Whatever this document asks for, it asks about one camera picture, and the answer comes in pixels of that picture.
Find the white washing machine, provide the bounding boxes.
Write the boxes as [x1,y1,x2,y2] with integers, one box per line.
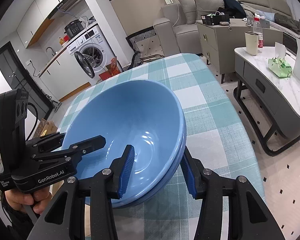
[67,23,115,80]

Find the green tissue pack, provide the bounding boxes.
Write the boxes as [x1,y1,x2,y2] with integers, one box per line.
[268,42,292,78]

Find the white kitchen base cabinets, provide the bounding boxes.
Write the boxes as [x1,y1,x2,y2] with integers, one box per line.
[40,51,93,100]

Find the person left hand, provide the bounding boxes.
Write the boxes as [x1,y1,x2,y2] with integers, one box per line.
[5,187,52,214]

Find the teal checked tablecloth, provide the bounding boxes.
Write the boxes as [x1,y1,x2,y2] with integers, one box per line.
[53,54,264,239]

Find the range hood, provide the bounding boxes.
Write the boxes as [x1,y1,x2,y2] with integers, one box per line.
[54,0,82,18]

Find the grey sofa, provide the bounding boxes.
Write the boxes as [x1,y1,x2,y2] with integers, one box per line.
[153,0,300,56]

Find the beige plate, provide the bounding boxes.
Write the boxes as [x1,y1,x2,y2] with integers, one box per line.
[50,181,91,239]

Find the beige tumbler cup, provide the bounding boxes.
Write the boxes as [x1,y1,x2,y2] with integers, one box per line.
[245,31,258,56]

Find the light blue ribbed bowl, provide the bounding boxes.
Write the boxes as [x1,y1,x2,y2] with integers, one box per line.
[62,80,186,204]

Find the red cardboard box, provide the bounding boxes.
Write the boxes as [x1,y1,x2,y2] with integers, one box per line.
[99,57,121,81]

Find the black pressure cooker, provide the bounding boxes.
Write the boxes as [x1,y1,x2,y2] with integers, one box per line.
[64,19,84,39]

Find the cardboard box with cat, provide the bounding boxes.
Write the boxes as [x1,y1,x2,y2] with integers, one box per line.
[33,118,58,138]

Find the large dark blue bowl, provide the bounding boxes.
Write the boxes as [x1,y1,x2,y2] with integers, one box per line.
[112,128,186,209]

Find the plastic water bottle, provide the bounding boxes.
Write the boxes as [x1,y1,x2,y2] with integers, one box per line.
[253,17,263,53]

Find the grey drawer cabinet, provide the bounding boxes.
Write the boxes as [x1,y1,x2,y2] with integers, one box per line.
[196,18,283,84]

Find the marble coffee table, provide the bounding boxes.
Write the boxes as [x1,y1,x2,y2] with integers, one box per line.
[233,47,300,157]

